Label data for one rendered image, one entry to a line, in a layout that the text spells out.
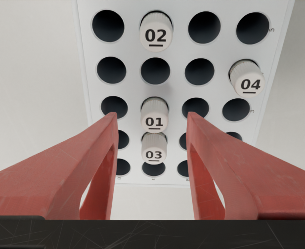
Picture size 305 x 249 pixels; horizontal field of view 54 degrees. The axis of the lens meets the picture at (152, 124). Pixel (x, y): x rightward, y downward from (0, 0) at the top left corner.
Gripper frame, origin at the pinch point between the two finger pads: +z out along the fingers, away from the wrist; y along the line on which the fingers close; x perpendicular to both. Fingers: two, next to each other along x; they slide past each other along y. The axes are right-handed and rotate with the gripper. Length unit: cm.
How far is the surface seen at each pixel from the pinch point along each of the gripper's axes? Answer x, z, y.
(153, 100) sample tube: 0.5, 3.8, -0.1
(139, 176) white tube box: 4.4, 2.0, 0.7
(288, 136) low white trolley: 4.4, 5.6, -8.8
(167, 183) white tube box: 4.9, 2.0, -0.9
